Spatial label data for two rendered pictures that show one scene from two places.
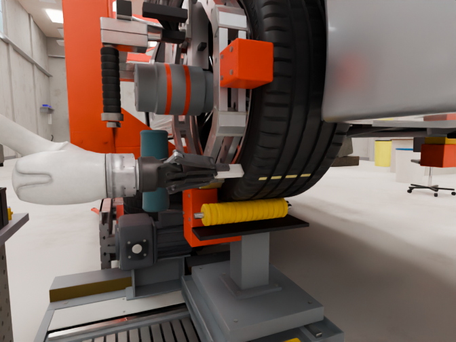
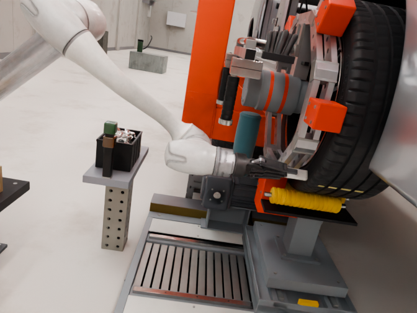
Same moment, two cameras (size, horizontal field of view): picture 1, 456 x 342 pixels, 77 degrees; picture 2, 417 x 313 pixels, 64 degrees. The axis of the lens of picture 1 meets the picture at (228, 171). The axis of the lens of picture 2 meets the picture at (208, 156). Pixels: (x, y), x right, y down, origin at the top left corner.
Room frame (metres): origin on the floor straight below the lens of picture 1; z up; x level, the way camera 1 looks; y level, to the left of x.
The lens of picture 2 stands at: (-0.36, -0.04, 0.98)
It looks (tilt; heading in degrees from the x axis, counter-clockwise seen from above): 19 degrees down; 18
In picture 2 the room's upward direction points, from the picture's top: 10 degrees clockwise
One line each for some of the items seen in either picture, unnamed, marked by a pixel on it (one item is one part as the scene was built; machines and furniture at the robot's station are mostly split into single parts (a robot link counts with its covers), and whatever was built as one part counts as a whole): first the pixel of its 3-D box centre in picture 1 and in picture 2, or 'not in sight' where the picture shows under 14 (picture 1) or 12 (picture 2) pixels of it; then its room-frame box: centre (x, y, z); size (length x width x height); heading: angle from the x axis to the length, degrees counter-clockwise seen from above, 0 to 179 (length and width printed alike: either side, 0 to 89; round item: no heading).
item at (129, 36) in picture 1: (124, 35); (246, 67); (0.62, 0.22, 0.93); 0.09 x 0.05 x 0.05; 111
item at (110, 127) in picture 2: not in sight; (110, 127); (0.59, 0.65, 0.64); 0.04 x 0.04 x 0.04; 21
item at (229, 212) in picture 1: (245, 210); (304, 200); (0.78, -0.05, 0.51); 0.29 x 0.06 x 0.06; 111
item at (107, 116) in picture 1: (110, 83); (229, 99); (0.61, 0.24, 0.83); 0.04 x 0.04 x 0.16
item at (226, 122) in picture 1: (198, 91); (293, 95); (0.86, 0.09, 0.85); 0.54 x 0.07 x 0.54; 21
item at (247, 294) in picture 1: (249, 256); (301, 230); (0.92, -0.07, 0.32); 0.40 x 0.30 x 0.28; 21
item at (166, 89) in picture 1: (174, 89); (273, 92); (0.83, 0.15, 0.85); 0.21 x 0.14 x 0.14; 111
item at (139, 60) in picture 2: not in sight; (150, 53); (7.35, 4.49, 0.42); 0.85 x 0.68 x 0.85; 107
